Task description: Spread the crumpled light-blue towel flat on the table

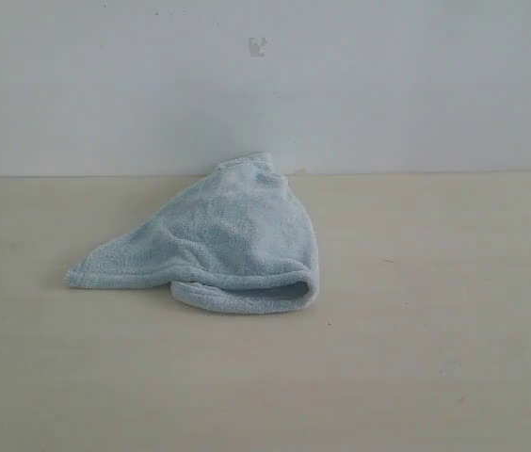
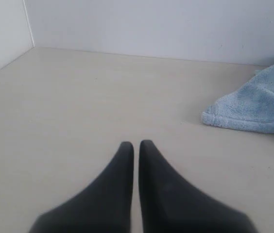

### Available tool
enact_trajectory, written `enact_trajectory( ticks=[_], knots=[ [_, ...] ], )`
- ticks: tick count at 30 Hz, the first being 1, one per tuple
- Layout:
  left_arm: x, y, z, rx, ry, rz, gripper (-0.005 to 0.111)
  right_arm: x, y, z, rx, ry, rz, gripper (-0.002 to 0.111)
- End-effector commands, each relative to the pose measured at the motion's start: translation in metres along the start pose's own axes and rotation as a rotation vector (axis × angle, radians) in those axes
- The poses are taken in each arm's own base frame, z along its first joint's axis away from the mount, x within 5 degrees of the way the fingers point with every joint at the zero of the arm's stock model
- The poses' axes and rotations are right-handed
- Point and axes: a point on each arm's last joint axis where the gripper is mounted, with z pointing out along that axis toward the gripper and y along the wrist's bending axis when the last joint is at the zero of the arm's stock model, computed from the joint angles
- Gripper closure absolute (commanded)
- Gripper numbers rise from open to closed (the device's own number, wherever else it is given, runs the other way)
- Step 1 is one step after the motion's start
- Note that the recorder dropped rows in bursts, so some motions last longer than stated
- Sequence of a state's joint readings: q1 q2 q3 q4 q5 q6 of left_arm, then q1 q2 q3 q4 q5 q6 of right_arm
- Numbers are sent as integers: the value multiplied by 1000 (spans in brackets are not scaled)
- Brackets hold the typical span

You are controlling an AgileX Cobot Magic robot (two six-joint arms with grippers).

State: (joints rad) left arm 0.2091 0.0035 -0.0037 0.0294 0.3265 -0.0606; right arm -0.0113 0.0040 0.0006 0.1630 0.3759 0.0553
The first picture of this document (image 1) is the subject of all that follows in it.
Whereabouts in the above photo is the light blue fleece towel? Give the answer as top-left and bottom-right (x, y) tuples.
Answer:
(65, 153), (319, 315)

